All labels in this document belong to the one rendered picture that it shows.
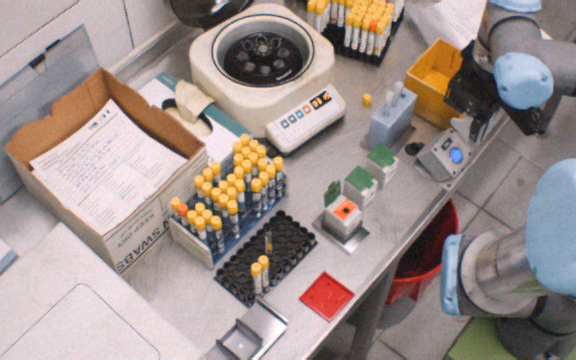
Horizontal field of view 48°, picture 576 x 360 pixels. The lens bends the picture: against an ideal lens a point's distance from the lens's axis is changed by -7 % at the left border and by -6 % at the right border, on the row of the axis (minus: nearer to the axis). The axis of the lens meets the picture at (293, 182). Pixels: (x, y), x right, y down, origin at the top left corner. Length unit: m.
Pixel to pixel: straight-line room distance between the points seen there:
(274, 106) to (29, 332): 0.63
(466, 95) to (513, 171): 1.40
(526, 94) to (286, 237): 0.51
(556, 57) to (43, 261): 0.72
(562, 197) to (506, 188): 1.86
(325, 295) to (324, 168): 0.26
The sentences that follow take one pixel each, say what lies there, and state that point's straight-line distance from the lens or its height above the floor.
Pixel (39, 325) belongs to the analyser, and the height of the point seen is 1.17.
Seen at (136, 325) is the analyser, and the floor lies 1.17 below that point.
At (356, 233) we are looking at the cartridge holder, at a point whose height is 0.89.
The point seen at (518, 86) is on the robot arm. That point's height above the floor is 1.31.
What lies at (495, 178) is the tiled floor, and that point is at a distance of 2.46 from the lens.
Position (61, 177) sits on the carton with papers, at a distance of 1.28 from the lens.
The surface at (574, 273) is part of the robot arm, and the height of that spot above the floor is 1.48.
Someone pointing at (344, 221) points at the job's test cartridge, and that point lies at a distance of 1.16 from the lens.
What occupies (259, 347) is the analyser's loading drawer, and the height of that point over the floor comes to 0.93.
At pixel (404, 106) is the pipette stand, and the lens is 1.28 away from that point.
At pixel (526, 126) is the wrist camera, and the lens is 1.10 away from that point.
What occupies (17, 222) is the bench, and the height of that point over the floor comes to 0.88.
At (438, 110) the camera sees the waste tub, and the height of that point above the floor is 0.93.
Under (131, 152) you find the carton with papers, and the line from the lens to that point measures 1.27.
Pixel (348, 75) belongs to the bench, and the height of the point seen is 0.88.
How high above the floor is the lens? 1.95
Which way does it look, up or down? 57 degrees down
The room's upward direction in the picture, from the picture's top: 2 degrees clockwise
